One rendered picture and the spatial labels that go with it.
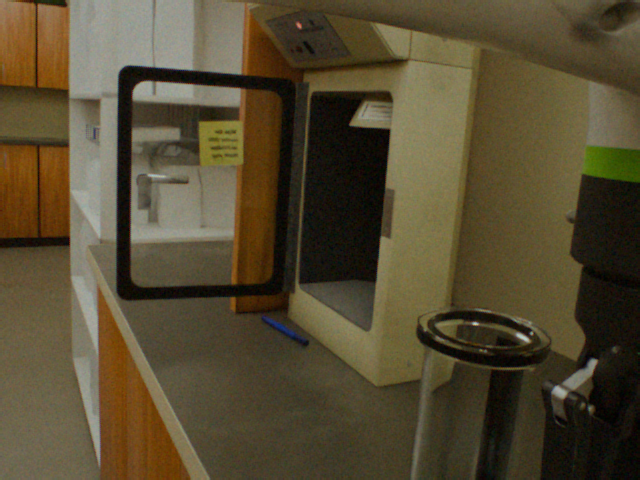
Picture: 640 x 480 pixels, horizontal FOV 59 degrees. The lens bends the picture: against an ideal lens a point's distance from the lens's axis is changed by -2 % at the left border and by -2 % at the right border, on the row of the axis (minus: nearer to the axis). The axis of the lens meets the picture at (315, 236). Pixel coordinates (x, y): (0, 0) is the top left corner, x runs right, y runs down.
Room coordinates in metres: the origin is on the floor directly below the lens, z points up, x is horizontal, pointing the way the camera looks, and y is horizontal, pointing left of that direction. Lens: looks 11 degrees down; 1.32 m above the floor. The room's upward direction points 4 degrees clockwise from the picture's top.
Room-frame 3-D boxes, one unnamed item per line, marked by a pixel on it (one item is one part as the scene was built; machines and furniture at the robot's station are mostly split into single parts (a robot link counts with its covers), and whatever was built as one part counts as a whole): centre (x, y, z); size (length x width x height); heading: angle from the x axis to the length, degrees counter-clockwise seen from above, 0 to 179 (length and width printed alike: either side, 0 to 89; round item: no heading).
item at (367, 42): (0.92, 0.02, 1.46); 0.32 x 0.11 x 0.10; 28
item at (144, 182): (0.96, 0.29, 1.18); 0.02 x 0.02 x 0.06; 21
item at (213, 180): (1.01, 0.20, 1.19); 0.30 x 0.01 x 0.40; 111
